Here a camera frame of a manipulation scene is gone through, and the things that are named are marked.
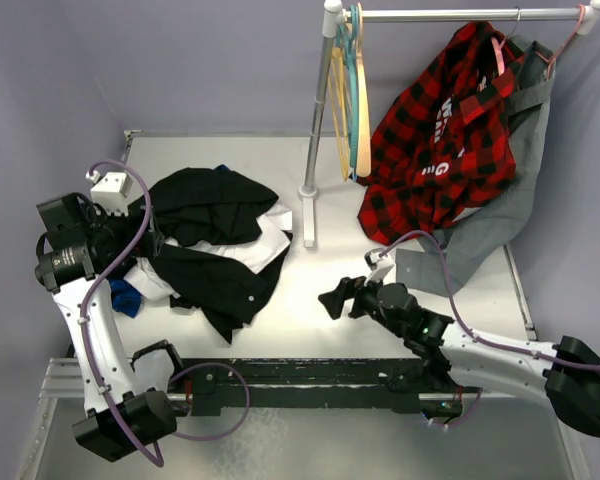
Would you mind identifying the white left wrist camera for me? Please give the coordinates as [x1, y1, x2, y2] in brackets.
[85, 170, 132, 217]

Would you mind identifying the red black plaid shirt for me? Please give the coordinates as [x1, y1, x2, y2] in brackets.
[358, 21, 524, 245]

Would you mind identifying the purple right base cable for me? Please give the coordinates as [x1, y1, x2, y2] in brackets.
[426, 387, 483, 433]

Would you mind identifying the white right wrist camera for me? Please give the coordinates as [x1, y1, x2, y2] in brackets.
[364, 249, 395, 285]

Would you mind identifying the teal hanger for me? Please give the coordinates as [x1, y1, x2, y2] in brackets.
[336, 5, 359, 180]

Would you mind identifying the beige wooden hanger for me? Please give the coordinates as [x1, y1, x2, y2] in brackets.
[351, 3, 371, 178]

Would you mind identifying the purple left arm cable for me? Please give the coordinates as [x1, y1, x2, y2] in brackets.
[77, 158, 166, 469]

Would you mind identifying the grey shirt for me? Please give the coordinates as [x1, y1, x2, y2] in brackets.
[394, 35, 557, 297]

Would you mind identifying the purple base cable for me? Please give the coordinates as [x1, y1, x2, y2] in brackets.
[167, 361, 252, 443]
[426, 387, 483, 433]

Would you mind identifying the black button shirt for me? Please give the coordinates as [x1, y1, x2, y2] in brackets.
[137, 166, 293, 342]

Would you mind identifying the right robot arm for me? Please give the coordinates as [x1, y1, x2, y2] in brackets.
[318, 277, 600, 438]

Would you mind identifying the pink hanger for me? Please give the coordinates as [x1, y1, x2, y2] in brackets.
[476, 37, 506, 92]
[535, 4, 586, 80]

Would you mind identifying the blue garment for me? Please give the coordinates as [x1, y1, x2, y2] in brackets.
[109, 279, 142, 318]

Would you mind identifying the white shirt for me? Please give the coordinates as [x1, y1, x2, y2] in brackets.
[124, 201, 293, 302]

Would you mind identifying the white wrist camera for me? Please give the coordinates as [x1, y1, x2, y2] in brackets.
[85, 170, 132, 217]
[364, 249, 395, 285]

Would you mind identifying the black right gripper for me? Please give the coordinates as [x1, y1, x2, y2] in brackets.
[318, 268, 406, 338]

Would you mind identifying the metal clothes rack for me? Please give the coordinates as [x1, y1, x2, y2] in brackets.
[299, 1, 600, 249]

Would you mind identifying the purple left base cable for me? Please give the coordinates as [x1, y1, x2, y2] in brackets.
[167, 361, 252, 443]

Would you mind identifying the yellow hanger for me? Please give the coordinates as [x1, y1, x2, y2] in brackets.
[327, 33, 350, 181]

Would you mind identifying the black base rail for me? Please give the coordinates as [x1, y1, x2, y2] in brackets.
[168, 358, 468, 422]

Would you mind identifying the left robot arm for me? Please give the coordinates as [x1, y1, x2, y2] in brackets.
[35, 193, 186, 462]

